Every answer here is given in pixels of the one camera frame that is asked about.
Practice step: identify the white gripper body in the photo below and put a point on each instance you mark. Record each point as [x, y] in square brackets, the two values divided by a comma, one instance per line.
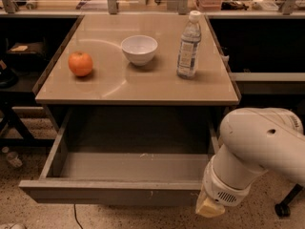
[219, 188]

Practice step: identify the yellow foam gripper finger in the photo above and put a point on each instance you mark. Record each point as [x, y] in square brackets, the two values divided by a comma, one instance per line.
[207, 207]

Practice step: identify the grey top drawer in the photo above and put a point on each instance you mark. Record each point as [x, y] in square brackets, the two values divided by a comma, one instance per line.
[127, 156]

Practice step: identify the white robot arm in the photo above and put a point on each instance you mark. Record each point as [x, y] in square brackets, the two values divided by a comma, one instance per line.
[254, 141]

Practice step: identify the grey drawer cabinet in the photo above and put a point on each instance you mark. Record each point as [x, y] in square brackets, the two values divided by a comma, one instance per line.
[115, 81]

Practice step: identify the clear plastic water bottle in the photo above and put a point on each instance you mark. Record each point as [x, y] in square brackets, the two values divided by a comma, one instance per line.
[189, 46]

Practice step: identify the white bowl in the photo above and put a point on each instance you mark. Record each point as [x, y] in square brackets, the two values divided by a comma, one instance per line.
[139, 49]

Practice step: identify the orange fruit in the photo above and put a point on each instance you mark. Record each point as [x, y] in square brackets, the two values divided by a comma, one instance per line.
[80, 63]

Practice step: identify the small jar on floor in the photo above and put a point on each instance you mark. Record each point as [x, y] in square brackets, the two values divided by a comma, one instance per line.
[12, 157]

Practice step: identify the black side table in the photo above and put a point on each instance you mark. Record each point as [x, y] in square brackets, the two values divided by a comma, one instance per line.
[22, 64]

